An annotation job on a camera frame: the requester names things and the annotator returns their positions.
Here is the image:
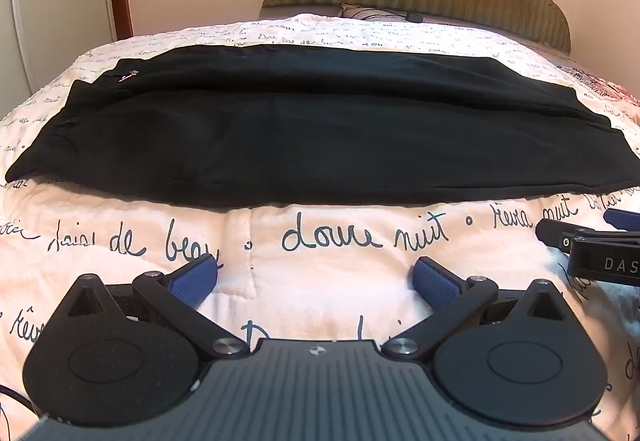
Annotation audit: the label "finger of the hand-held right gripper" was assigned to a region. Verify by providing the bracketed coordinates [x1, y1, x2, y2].
[603, 208, 640, 229]
[535, 218, 585, 253]

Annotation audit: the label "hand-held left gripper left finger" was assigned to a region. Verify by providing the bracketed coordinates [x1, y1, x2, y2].
[50, 254, 250, 363]

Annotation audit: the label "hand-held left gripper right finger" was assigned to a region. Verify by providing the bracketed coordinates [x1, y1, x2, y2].
[382, 256, 585, 363]

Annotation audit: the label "black pants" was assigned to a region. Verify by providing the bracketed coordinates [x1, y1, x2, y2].
[4, 44, 640, 206]

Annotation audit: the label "white script-printed bed blanket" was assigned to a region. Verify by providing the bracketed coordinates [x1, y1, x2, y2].
[0, 12, 640, 437]

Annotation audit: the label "pink floral quilt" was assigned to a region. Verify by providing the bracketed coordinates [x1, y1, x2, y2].
[556, 58, 640, 127]

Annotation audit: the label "black and white patterned pillow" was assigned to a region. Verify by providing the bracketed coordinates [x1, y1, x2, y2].
[339, 2, 433, 23]

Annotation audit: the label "black cable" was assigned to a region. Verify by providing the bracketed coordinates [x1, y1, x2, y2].
[0, 383, 45, 422]

